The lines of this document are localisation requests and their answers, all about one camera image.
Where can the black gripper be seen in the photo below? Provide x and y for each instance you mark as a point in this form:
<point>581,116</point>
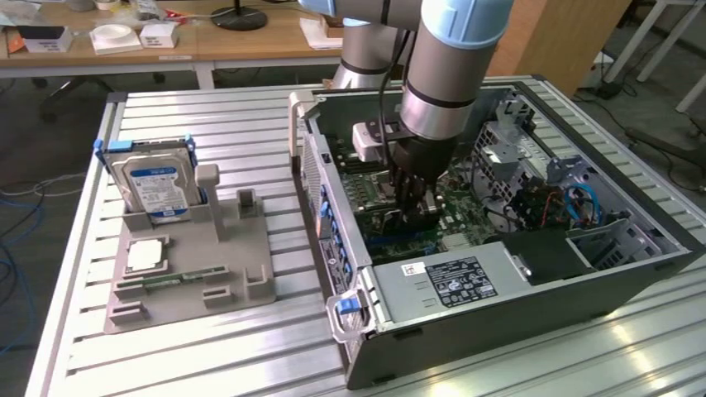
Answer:
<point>420,161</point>

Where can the green GPU with black fan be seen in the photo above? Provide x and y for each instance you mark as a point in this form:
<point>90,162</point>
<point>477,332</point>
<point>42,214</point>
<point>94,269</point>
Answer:
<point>422,221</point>

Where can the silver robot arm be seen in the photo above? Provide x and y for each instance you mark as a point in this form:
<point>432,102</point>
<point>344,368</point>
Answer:
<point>441,62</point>

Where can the CPU socket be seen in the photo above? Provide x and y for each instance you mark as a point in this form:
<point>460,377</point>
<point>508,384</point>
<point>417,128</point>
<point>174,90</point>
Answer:
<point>381,184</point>

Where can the perforated metal drive cage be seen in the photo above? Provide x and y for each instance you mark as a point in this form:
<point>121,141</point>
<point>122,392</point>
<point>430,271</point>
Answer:
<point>497,157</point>

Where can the green motherboard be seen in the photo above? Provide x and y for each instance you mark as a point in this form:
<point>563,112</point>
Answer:
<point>469,207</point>

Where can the silver chipset heatsink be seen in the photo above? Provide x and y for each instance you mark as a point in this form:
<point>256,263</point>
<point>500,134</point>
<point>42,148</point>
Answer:
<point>456,242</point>

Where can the grey power supply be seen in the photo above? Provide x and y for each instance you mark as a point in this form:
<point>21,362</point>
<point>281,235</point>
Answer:
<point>397,297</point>

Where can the stack of white papers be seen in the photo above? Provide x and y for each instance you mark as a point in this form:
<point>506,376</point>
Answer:
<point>320,39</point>

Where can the blue case latch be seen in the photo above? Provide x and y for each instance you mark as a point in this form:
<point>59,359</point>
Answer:
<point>346,308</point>

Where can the black power adapter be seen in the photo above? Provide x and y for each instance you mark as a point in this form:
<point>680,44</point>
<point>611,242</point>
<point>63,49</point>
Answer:
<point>609,91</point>

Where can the wooden cabinet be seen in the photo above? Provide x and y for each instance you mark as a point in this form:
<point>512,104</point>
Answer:
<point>563,41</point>

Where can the wooden desk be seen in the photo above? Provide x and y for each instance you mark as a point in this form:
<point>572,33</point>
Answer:
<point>249,41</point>

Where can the open black PC case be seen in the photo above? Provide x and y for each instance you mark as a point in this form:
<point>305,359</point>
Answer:
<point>497,331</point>

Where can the grey parts rack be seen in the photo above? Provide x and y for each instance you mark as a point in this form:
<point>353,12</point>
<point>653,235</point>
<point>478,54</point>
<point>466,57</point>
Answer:
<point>210,256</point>

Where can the black monitor stand base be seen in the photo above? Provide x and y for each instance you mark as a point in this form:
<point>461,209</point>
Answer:
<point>240,20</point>

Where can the hard disk with blue caddy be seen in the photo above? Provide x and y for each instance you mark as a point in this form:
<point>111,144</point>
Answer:
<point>154,186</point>

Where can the green RAM stick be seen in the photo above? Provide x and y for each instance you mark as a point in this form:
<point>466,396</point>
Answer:
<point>166,281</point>

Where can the silver CPU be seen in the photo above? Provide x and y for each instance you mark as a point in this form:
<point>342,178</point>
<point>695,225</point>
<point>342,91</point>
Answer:
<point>145,254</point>

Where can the small white box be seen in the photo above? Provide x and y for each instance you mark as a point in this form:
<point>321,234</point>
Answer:
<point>161,36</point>

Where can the white round holder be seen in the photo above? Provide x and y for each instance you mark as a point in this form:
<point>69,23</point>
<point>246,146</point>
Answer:
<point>117,39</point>

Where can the white box with dark lid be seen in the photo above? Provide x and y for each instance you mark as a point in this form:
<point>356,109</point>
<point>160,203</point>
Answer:
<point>47,41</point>

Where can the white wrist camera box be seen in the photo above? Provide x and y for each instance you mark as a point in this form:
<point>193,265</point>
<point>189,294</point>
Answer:
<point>366,142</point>

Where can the white table frame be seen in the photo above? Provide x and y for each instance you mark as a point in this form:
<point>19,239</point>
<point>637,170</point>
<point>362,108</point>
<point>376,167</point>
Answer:
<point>665,43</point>

